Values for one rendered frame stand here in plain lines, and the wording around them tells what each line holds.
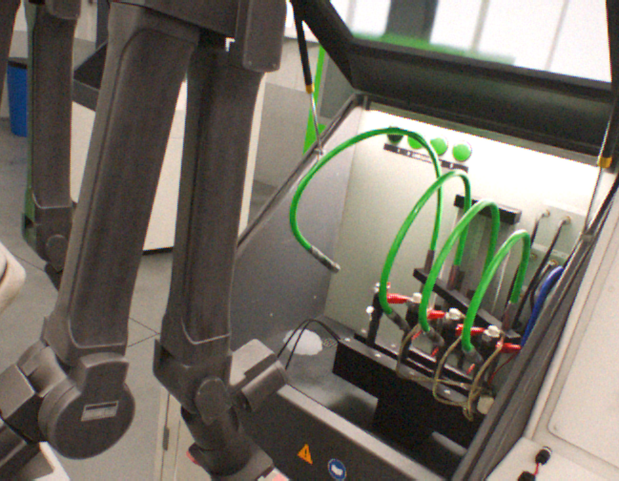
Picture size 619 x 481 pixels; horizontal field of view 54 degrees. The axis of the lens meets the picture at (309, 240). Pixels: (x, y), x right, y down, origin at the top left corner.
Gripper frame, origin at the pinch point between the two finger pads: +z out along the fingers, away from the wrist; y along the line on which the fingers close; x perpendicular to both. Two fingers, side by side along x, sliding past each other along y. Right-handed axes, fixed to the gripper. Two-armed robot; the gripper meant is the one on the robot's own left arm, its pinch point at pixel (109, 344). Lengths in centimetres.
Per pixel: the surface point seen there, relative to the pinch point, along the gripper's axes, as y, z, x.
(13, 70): 581, 100, -130
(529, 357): -54, 9, -49
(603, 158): -51, -15, -74
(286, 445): -25.8, 23.2, -14.7
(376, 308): -21, 15, -46
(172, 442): 4.5, 37.3, -1.7
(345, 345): -18.5, 21.5, -38.0
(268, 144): 379, 207, -278
